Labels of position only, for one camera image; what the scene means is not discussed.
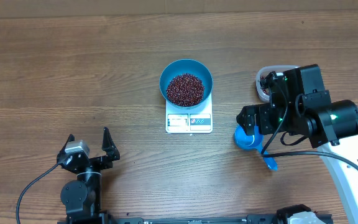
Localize red adzuki beans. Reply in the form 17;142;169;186
165;73;272;107

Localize blue plastic measuring scoop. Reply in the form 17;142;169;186
234;125;278;171

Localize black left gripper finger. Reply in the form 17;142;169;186
101;127;120;161
57;133;76;162

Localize white digital kitchen scale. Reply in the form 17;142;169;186
165;95;213;134

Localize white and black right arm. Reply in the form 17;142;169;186
234;64;358;223

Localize clear plastic food container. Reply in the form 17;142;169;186
255;65;298;103

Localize blue metal bowl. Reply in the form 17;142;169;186
159;58;213;101

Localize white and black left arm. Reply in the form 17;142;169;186
57;127;120;223

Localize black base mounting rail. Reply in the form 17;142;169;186
79;204;334;224

